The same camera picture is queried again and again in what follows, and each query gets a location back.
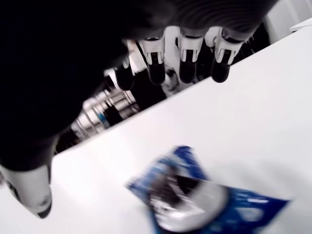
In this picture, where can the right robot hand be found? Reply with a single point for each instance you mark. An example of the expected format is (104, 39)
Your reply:
(61, 61)

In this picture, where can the blue Oreo cookie packet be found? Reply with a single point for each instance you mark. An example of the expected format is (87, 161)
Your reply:
(219, 207)

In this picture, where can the white neighbouring table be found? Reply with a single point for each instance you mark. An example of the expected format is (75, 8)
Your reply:
(302, 24)

